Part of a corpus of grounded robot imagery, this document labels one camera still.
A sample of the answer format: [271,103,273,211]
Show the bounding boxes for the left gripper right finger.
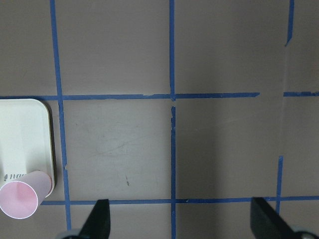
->
[250,197,297,239]

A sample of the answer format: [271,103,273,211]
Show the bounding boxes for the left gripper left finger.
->
[79,199,111,239]

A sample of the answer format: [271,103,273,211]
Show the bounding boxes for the pink plastic cup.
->
[0,171,53,220]

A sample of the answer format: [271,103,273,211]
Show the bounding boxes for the cream plastic tray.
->
[0,99,55,185]

